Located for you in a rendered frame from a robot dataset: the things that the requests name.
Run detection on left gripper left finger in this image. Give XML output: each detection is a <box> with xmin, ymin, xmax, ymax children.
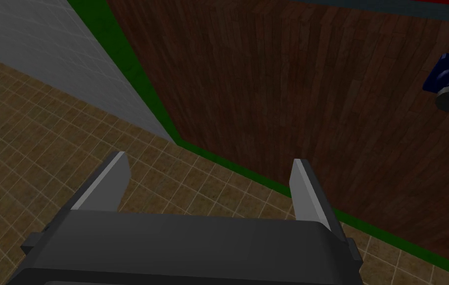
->
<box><xmin>69</xmin><ymin>151</ymin><xmax>132</xmax><ymax>213</ymax></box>

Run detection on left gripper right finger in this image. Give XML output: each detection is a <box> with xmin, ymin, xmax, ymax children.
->
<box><xmin>289</xmin><ymin>158</ymin><xmax>347</xmax><ymax>243</ymax></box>

